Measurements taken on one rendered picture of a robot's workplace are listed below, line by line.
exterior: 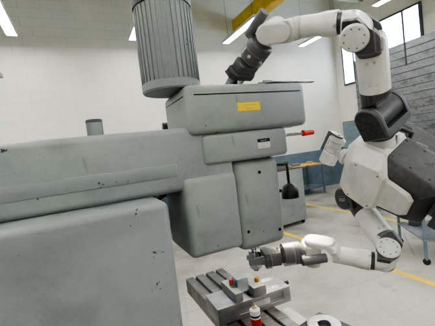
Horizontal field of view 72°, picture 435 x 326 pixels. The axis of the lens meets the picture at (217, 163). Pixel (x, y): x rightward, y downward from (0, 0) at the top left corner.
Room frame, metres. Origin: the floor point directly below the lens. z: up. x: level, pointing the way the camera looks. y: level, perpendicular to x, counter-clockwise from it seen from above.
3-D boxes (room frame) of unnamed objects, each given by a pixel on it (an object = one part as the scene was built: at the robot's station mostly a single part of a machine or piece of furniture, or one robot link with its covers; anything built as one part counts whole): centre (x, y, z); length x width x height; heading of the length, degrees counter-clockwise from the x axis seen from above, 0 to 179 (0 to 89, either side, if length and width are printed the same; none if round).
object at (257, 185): (1.16, -0.10, 1.47); 0.21 x 0.19 x 0.32; 24
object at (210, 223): (1.08, 0.08, 1.47); 0.24 x 0.19 x 0.26; 24
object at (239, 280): (1.30, -0.04, 1.08); 0.06 x 0.05 x 0.06; 22
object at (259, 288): (1.32, -0.09, 1.06); 0.15 x 0.06 x 0.04; 22
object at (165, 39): (1.05, 0.13, 2.05); 0.20 x 0.20 x 0.32
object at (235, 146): (1.14, -0.06, 1.68); 0.34 x 0.24 x 0.10; 114
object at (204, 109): (1.15, -0.09, 1.81); 0.47 x 0.26 x 0.16; 114
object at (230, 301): (1.31, -0.06, 1.02); 0.35 x 0.15 x 0.11; 112
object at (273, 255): (1.16, -0.19, 1.23); 0.13 x 0.12 x 0.10; 3
